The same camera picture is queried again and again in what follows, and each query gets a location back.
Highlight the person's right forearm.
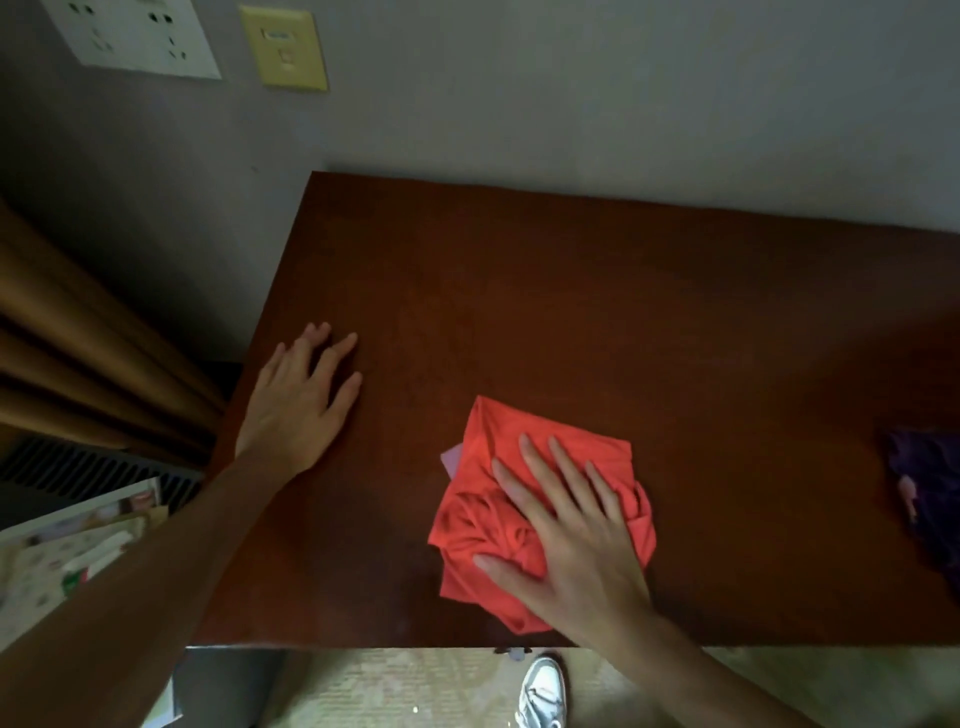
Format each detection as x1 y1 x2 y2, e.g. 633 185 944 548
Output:
592 618 822 728

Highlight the person's right hand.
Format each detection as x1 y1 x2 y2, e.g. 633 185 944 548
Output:
472 433 654 651

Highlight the white shoe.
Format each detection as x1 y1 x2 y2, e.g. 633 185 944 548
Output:
514 655 569 728

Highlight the dark vent grille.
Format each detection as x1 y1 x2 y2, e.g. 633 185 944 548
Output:
0 437 205 515

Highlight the white wall socket panel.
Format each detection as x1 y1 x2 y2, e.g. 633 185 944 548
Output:
39 0 224 81

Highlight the person's left forearm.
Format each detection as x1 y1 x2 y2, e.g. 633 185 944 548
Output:
0 453 303 728

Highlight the person's left hand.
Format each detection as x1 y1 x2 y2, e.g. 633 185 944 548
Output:
234 321 364 481

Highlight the red cloth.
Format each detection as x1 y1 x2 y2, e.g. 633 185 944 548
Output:
427 395 659 636

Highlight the printed paper bag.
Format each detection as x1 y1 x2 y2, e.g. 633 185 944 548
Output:
0 475 171 654

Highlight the yellow wall switch plate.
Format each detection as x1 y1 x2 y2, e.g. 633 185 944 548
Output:
237 4 330 94

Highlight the dark purple cloth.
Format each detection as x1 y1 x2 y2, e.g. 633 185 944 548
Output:
885 426 960 595

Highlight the brown curtain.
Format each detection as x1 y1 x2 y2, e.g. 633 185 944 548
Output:
0 198 228 468

